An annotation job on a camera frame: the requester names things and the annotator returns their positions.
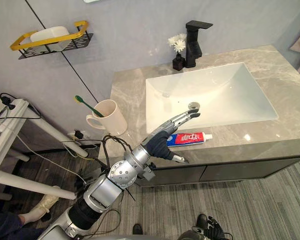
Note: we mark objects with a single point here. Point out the red blue toothpaste tube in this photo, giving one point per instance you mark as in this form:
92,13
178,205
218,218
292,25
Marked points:
187,139

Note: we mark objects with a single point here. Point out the white rectangular sink basin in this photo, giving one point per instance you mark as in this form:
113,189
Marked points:
210,95

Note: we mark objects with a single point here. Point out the white desk frame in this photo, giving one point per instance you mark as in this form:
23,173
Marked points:
7,140

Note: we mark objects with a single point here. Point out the grey marble vanity cabinet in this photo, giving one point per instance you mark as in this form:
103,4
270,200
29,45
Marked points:
265,140

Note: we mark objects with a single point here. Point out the black small vase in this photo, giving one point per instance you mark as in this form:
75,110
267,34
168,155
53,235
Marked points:
178,63

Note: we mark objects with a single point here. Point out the robot right arm silver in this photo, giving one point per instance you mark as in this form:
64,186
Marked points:
187,236

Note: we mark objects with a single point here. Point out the cream ceramic mug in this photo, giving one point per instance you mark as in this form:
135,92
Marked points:
112,120

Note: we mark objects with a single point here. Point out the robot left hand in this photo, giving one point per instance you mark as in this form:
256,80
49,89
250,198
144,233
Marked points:
158,145

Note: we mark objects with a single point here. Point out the green toothbrush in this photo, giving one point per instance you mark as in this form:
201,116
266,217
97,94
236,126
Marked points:
86,105

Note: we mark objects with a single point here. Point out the person's foot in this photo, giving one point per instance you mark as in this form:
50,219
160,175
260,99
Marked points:
43,203

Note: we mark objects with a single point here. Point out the black faucet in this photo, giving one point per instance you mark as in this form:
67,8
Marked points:
192,50

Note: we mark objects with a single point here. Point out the person's leg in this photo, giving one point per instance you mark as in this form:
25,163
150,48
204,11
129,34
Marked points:
7,226

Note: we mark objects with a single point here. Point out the white plastic container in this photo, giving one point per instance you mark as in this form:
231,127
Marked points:
50,33

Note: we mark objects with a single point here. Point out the robot left arm silver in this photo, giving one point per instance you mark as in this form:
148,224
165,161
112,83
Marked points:
120,173

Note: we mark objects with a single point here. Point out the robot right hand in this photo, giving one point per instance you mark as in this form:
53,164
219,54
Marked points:
211,228

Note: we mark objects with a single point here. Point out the wall socket with plug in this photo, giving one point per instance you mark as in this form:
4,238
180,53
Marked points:
77,135

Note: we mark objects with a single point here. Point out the black yellow wall shelf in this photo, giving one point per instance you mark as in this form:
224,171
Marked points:
52,41

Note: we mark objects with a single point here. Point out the metal sink drain plug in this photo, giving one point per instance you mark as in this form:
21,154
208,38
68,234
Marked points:
194,104

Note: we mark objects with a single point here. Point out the white flowers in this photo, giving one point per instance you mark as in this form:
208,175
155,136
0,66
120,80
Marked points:
178,41

